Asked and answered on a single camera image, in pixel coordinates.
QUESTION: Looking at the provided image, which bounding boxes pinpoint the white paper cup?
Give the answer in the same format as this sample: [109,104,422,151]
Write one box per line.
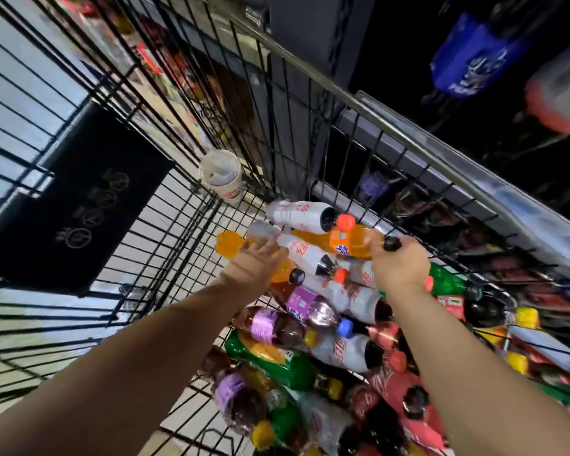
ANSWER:
[198,149,245,203]

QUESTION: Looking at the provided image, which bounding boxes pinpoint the person's left hand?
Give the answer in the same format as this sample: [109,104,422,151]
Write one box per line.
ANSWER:
[217,237,292,306]

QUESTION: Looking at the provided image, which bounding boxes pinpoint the person's right hand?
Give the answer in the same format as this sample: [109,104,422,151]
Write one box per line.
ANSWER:
[364,231,434,302]

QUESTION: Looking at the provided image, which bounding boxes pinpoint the orange soda bottle dark cap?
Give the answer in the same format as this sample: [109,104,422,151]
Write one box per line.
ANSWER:
[287,223,403,262]
[215,231,307,286]

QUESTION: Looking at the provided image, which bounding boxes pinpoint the pile of bottles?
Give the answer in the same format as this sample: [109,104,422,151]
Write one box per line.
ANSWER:
[199,197,570,456]

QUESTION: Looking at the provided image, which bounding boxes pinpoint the red cola bottle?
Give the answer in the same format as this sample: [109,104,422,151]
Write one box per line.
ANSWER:
[526,37,570,137]

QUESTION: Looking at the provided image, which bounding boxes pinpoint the dark cola bottle blue label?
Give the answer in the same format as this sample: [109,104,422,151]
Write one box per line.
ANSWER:
[429,9,530,98]

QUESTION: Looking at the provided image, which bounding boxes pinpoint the black wire shopping cart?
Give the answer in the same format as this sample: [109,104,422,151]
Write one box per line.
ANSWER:
[0,0,570,456]

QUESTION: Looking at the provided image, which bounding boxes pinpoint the person's left forearm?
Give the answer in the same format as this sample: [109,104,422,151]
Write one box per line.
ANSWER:
[0,280,258,456]

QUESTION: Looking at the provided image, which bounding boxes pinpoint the person's right forearm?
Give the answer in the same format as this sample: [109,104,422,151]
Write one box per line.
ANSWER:
[384,284,570,456]

